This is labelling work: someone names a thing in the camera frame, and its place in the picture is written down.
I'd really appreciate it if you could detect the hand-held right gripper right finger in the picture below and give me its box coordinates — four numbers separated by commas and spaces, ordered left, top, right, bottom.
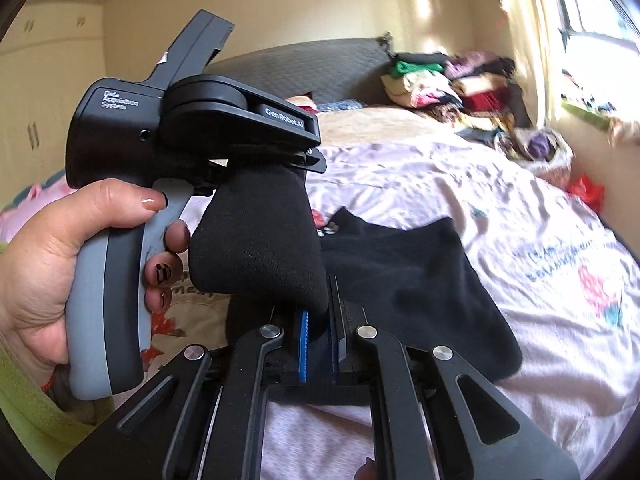
326, 276, 582, 480

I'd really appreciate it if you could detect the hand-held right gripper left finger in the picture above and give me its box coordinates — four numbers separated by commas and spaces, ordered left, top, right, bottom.
116, 309, 312, 480

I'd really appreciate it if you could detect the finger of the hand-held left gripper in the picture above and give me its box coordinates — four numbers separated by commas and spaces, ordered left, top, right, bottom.
246, 99, 323, 146
286, 146, 329, 174

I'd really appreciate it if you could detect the black long-sleeve shirt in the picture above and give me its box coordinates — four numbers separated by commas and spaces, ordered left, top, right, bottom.
187, 162, 524, 407

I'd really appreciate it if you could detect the pile of folded clothes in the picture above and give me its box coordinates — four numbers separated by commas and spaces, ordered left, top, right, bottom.
380, 50, 533, 133

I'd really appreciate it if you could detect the bag of loose clothes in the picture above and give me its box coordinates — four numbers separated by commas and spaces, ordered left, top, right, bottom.
495, 127, 573, 188

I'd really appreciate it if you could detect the person's left hand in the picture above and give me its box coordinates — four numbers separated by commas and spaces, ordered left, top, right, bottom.
0, 180, 192, 367

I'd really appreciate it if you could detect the red and pink cloth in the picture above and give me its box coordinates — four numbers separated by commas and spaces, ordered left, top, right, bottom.
287, 95, 321, 116

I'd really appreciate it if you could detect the grey quilted headboard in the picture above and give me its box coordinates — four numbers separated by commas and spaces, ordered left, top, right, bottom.
205, 37, 396, 106

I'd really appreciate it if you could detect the blue floral pillow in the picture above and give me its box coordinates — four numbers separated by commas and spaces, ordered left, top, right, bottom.
317, 99, 366, 113

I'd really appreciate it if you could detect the beige blanket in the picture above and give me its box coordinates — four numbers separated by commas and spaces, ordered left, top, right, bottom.
287, 95, 453, 148

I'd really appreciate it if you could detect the cream wardrobe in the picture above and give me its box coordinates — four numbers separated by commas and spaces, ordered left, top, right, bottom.
0, 0, 106, 211

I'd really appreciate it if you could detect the pink quilt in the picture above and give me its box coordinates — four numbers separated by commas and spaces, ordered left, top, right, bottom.
0, 182, 81, 246

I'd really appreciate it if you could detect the lilac floral duvet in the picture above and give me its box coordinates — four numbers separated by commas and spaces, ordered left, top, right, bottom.
140, 140, 640, 480

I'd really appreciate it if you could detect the cream curtain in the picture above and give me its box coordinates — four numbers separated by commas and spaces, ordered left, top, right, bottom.
492, 0, 566, 126

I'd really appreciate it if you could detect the red bag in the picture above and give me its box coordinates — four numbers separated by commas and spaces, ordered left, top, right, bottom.
565, 175, 606, 213

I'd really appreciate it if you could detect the windowsill clutter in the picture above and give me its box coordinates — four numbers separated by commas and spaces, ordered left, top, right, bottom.
560, 67, 640, 146

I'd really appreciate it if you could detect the window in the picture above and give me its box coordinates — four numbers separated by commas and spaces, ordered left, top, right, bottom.
547, 0, 640, 56

